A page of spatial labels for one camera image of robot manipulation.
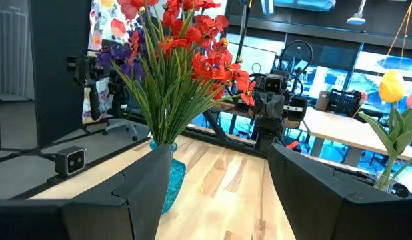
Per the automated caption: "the floral print cloth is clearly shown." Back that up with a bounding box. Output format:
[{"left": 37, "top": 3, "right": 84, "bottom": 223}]
[{"left": 81, "top": 0, "right": 170, "bottom": 125}]

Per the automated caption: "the grey stereo camera box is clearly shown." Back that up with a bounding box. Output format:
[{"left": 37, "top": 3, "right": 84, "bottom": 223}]
[{"left": 55, "top": 145, "right": 87, "bottom": 177}]

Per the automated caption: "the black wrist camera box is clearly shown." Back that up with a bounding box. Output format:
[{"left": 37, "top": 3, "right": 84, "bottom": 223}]
[{"left": 264, "top": 73, "right": 283, "bottom": 95}]

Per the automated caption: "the light wooden desk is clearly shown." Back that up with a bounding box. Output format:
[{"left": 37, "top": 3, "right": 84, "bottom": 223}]
[{"left": 212, "top": 101, "right": 412, "bottom": 164}]

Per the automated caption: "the black mesh basket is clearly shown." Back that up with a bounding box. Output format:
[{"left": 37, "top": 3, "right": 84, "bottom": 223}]
[{"left": 327, "top": 88, "right": 363, "bottom": 117}]

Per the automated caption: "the black aluminium table frame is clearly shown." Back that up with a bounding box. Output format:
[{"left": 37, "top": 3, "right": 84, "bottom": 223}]
[{"left": 12, "top": 109, "right": 410, "bottom": 201}]

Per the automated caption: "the teal glass vase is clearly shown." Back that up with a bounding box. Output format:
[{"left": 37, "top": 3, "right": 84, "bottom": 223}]
[{"left": 149, "top": 139, "right": 187, "bottom": 215}]

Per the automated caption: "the office chair base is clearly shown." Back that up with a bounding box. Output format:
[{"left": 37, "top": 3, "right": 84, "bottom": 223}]
[{"left": 101, "top": 119, "right": 139, "bottom": 141}]

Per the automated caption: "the clear glass vase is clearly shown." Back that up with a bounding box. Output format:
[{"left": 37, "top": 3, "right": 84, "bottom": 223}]
[{"left": 373, "top": 170, "right": 399, "bottom": 193}]

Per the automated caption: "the purple artificial flower bunch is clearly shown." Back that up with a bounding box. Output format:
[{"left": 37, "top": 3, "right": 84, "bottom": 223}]
[{"left": 121, "top": 9, "right": 167, "bottom": 144}]

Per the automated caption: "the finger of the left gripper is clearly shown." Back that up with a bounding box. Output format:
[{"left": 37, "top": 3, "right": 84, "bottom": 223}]
[
  {"left": 269, "top": 92, "right": 286, "bottom": 119},
  {"left": 255, "top": 92, "right": 271, "bottom": 119}
]

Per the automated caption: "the yellow hanging cable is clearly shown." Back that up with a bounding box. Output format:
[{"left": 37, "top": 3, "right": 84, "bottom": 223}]
[{"left": 385, "top": 0, "right": 412, "bottom": 73}]

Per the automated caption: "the black partition panel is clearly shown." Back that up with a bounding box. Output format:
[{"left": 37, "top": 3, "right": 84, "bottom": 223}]
[{"left": 29, "top": 0, "right": 93, "bottom": 147}]

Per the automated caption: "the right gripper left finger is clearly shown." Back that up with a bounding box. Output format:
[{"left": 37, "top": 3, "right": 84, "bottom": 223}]
[{"left": 0, "top": 143, "right": 173, "bottom": 240}]

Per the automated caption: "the yellow artificial tulip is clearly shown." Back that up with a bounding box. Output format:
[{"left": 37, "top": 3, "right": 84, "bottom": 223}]
[{"left": 358, "top": 69, "right": 407, "bottom": 189}]

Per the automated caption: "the small cardboard box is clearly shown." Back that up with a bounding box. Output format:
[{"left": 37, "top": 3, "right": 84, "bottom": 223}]
[{"left": 315, "top": 90, "right": 332, "bottom": 112}]

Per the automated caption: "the white hanging lamp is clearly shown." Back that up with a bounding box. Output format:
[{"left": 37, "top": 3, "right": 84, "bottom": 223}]
[{"left": 346, "top": 0, "right": 367, "bottom": 26}]

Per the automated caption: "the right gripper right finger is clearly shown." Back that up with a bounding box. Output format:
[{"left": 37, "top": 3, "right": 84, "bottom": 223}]
[{"left": 267, "top": 143, "right": 412, "bottom": 240}]

